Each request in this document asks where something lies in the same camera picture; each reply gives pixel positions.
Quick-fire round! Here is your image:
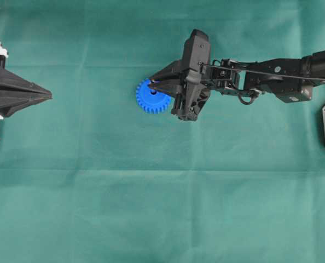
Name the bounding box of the blue plastic gear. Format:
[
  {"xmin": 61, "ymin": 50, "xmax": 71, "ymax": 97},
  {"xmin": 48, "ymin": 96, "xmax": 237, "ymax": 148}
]
[{"xmin": 136, "ymin": 78, "xmax": 171, "ymax": 114}]

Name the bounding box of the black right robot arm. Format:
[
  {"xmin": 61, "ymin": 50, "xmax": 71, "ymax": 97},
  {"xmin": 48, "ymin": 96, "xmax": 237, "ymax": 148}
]
[{"xmin": 149, "ymin": 29, "xmax": 325, "ymax": 121}]

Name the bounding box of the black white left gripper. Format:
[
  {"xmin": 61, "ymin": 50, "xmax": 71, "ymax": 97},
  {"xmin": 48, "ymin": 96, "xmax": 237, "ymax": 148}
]
[{"xmin": 0, "ymin": 42, "xmax": 52, "ymax": 120}]

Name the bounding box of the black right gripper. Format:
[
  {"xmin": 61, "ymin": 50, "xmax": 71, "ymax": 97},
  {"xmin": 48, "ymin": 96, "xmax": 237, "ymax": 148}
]
[{"xmin": 148, "ymin": 29, "xmax": 211, "ymax": 121}]

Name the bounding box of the green cloth mat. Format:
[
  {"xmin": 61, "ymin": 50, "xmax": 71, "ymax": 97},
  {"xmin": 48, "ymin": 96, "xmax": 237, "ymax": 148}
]
[{"xmin": 0, "ymin": 1, "xmax": 325, "ymax": 262}]

